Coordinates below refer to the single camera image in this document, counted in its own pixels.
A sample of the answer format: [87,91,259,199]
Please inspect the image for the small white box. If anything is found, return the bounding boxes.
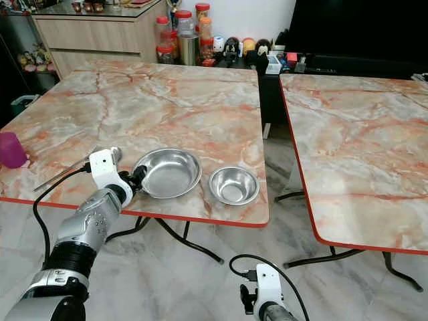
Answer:
[266,55,283,75]

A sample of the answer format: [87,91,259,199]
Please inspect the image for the slim red-lid jar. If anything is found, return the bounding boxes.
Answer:
[154,16,170,47]

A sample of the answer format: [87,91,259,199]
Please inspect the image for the dark figurine display shelf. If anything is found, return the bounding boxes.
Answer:
[0,10,58,89]

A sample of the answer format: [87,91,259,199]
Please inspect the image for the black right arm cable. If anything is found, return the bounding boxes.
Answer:
[229,253,310,321]

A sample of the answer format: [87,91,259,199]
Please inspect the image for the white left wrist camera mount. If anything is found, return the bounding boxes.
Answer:
[88,149,133,202]

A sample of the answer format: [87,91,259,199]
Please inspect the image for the green bin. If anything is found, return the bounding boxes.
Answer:
[10,94,40,122]

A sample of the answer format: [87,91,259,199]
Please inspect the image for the steel tumbler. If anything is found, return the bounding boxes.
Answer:
[179,33,199,66]

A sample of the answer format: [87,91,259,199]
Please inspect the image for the black figurine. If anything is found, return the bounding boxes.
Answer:
[255,39,272,65]
[224,37,240,66]

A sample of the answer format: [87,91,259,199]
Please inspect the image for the short red-lid jar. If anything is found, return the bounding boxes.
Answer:
[156,44,176,65]

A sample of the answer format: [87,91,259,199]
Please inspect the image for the empty marble top table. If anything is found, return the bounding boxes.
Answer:
[279,72,428,294]

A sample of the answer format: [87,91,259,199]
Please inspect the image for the large stainless steel bowl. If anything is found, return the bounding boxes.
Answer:
[132,148,203,199]

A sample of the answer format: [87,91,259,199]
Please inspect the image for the marble top table with dishes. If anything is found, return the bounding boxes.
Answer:
[0,60,271,264]

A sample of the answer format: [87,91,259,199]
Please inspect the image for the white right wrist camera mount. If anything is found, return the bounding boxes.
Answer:
[253,263,286,316]

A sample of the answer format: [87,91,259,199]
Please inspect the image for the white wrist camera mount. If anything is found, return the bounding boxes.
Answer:
[253,263,286,316]
[88,149,133,202]

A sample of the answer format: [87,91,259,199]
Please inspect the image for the black television screen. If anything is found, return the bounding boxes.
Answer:
[286,0,428,61]

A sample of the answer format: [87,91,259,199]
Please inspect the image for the small stainless steel bowl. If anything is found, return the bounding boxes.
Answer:
[209,166,260,206]

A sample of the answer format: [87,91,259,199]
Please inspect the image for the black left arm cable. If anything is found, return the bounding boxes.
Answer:
[33,165,93,265]

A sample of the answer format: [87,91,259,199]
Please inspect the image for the large clear red-lid jar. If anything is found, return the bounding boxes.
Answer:
[175,9,196,37]

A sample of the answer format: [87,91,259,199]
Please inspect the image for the purple plastic cup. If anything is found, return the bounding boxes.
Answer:
[0,132,28,169]

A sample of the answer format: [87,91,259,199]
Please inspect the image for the light wooden drawer cabinet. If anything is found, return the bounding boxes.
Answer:
[31,0,169,78]

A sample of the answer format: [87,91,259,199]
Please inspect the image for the red-lid jar orange contents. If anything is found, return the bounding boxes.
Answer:
[195,3,213,39]

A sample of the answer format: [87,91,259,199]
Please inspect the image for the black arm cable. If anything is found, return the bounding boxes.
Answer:
[229,253,310,321]
[33,165,93,265]

